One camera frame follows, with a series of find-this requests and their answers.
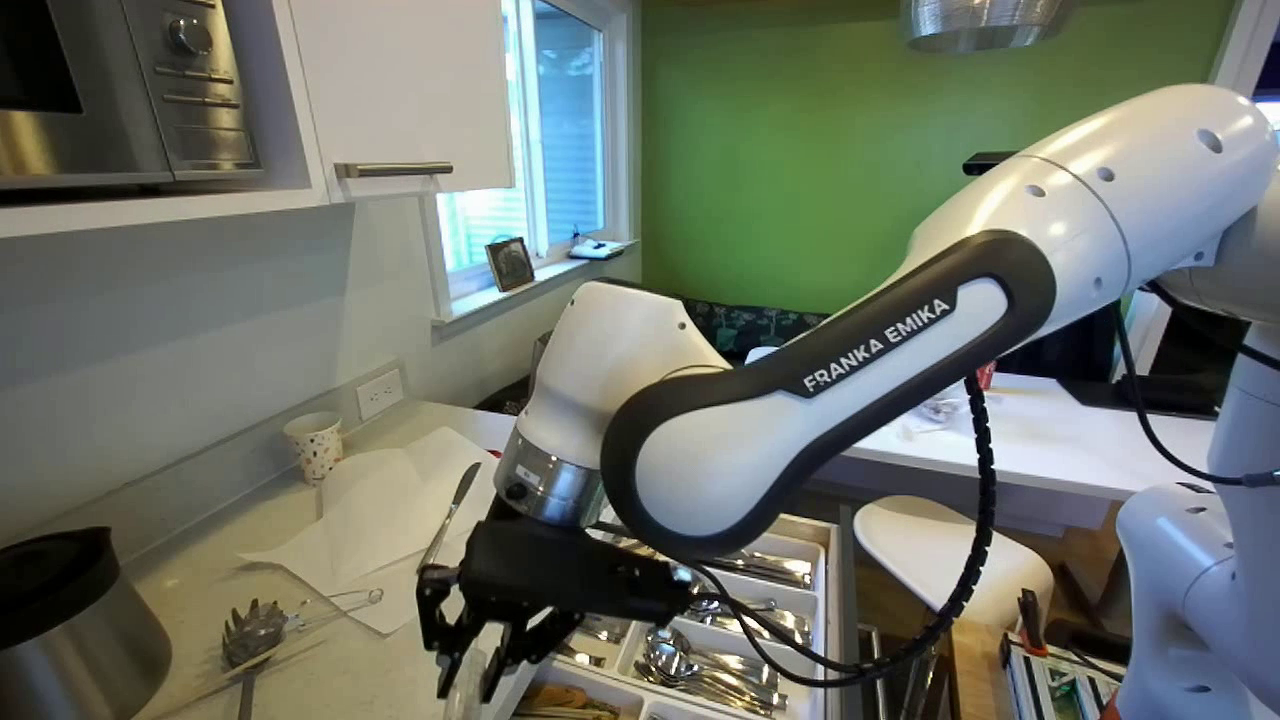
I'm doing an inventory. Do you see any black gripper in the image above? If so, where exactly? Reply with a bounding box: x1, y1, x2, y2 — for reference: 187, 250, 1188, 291
418, 515, 699, 703

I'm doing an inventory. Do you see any small dark square object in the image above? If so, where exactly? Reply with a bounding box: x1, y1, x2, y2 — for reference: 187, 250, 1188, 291
480, 233, 542, 298

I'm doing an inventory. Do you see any white wooden kitchen drawer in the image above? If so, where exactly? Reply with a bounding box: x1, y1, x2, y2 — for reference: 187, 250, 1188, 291
512, 509, 869, 720

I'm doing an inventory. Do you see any black patterned object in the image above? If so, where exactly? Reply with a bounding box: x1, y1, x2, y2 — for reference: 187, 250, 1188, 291
683, 298, 833, 373

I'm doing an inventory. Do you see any clear glass cutting board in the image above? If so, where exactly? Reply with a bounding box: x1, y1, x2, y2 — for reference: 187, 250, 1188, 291
137, 554, 391, 720

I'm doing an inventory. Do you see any white polka dot cup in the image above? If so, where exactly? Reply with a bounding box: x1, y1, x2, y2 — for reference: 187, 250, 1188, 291
280, 410, 349, 490

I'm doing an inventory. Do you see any steel table knife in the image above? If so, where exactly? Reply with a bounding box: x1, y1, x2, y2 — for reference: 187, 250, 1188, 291
718, 550, 822, 591

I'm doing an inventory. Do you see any white plastic cutlery tray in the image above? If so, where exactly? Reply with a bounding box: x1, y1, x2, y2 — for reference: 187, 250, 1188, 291
524, 515, 839, 720

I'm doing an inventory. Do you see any white round stool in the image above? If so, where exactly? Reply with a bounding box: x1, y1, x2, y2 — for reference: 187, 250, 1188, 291
853, 493, 1056, 650

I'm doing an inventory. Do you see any white framed window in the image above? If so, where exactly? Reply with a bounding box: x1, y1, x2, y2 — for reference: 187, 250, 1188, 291
423, 0, 641, 331

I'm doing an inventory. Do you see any white upper cabinet door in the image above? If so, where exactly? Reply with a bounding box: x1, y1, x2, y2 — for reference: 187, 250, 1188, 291
284, 0, 522, 199

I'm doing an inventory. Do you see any colourful box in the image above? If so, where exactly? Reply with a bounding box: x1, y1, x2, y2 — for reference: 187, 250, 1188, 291
996, 637, 1131, 720

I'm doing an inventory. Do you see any white table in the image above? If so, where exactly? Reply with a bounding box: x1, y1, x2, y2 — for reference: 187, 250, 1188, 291
811, 373, 1226, 503

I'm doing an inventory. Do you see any stainless steel microwave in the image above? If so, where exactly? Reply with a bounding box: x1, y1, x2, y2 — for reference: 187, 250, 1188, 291
0, 0, 280, 206

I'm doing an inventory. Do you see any black monitor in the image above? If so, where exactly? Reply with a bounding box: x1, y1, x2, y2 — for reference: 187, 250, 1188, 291
996, 298, 1256, 421

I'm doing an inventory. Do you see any black handled kitchen knife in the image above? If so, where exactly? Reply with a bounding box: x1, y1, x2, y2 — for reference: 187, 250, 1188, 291
418, 456, 490, 574

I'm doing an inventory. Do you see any white wall outlet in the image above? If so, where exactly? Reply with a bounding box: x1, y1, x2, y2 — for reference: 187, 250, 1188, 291
351, 364, 412, 426

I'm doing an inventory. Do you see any steel upper cabinet handle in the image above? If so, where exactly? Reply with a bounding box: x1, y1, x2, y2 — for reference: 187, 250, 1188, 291
332, 155, 456, 183

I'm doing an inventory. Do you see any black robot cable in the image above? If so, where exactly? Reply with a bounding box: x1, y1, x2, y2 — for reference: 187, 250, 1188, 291
1113, 278, 1280, 493
584, 373, 1003, 692

